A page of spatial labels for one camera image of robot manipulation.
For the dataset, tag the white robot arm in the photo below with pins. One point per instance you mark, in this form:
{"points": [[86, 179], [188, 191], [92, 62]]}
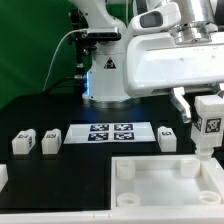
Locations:
{"points": [[188, 21]]}

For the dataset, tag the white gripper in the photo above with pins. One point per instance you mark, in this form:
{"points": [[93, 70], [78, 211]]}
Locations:
{"points": [[155, 64]]}

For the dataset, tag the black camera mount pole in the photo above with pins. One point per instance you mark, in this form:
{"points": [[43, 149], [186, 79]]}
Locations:
{"points": [[78, 22]]}

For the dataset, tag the white sheet with tags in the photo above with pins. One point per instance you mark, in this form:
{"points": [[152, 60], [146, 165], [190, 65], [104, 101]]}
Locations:
{"points": [[110, 132]]}

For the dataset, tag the black camera on mount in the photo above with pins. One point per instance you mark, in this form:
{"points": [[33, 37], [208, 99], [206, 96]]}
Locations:
{"points": [[102, 34]]}

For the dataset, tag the white square tabletop panel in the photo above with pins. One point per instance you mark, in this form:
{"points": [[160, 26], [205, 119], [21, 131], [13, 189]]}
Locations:
{"points": [[166, 181]]}

